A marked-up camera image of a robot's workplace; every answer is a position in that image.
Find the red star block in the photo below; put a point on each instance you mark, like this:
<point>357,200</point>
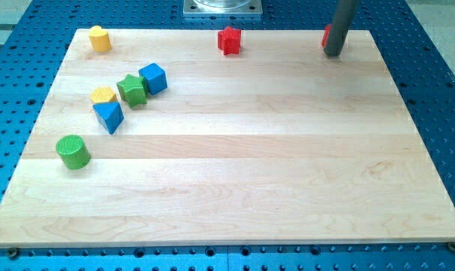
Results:
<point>229,40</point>

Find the green star block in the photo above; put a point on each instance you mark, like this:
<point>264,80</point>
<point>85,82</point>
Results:
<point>133,90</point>

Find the light wooden board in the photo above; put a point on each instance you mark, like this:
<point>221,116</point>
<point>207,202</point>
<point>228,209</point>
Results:
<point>279,144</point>

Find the blue cube block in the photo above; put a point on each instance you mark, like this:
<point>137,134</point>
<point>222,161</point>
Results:
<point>155,78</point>

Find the blue triangle block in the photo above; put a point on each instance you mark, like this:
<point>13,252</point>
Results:
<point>109,115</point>

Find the yellow hexagon block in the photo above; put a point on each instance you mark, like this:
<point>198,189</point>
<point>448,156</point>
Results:
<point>103,95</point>

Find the red block behind rod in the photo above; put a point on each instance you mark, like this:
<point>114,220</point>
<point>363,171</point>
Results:
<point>325,35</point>

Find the green cylinder block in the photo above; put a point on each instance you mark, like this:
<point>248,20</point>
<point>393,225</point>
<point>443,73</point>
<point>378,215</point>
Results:
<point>73,151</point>

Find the yellow heart block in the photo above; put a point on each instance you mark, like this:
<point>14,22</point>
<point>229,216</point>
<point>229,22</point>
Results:
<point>99,39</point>

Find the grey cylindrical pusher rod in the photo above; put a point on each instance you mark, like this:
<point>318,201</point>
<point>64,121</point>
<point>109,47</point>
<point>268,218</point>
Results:
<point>343,16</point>

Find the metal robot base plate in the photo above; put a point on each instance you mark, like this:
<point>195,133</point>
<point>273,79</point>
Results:
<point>221,7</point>

